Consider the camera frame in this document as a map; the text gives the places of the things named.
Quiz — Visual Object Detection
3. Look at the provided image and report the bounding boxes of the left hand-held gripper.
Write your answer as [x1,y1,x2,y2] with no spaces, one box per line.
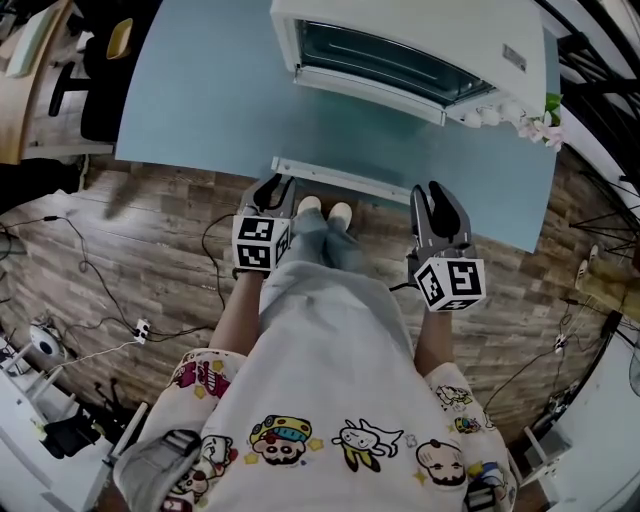
[232,173,297,274]

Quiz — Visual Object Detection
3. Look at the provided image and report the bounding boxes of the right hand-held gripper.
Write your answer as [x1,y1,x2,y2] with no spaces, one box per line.
[407,180,487,314]

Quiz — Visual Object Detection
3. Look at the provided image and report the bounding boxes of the white oven door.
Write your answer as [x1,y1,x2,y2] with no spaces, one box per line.
[292,34,466,127]

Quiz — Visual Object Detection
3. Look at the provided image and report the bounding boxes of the person's right forearm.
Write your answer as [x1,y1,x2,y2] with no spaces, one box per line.
[413,307,457,376]

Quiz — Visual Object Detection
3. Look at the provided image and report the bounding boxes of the person's left forearm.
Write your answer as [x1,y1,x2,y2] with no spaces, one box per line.
[207,272,264,351]

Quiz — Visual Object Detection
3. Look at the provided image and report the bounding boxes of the white toaster oven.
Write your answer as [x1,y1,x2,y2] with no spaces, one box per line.
[269,0,547,129]

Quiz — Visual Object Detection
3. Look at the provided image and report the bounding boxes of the person's blue jeans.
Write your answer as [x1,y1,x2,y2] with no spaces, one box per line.
[289,209,366,274]

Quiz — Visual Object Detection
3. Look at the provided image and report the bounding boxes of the long white bar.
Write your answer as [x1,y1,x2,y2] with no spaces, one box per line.
[271,155,416,205]

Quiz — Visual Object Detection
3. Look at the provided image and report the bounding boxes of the pink artificial flowers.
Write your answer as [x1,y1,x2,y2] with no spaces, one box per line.
[516,92,566,152]

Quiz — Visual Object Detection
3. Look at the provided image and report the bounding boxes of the person's white cartoon shirt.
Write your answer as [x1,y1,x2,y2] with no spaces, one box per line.
[112,259,521,512]

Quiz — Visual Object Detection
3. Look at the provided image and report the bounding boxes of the black office chair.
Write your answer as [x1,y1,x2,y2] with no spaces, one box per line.
[47,17,135,144]

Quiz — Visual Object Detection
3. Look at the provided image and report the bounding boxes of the black metal railing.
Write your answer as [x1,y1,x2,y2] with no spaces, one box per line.
[544,0,640,216]

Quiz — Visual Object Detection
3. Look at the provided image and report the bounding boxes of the wooden desk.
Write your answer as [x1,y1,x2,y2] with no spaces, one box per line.
[0,0,76,166]

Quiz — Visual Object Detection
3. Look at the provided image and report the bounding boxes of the white round device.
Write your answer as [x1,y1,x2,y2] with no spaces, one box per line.
[27,323,67,359]

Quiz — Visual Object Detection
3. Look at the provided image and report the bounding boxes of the white table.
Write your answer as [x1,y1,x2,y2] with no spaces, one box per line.
[519,319,640,512]

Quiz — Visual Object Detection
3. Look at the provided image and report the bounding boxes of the flat white box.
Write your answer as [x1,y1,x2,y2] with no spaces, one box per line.
[4,7,61,79]

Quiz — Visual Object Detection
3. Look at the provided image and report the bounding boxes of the black bag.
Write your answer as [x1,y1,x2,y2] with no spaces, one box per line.
[42,414,104,459]

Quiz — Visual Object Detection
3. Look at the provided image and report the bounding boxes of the white braided cable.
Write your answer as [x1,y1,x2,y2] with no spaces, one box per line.
[48,338,140,376]

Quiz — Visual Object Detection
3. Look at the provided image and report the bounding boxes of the gray shoulder strap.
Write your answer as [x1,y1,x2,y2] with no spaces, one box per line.
[464,482,506,512]
[113,428,204,512]

